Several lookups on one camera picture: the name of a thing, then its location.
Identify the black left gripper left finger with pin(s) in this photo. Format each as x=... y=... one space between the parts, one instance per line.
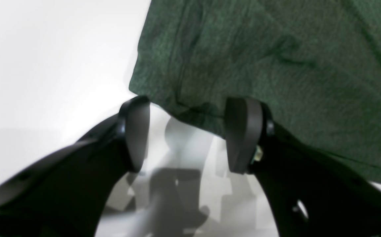
x=64 y=193

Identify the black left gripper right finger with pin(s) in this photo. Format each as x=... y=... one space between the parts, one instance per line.
x=309 y=193

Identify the green long-sleeve T-shirt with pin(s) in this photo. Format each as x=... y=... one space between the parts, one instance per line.
x=316 y=63

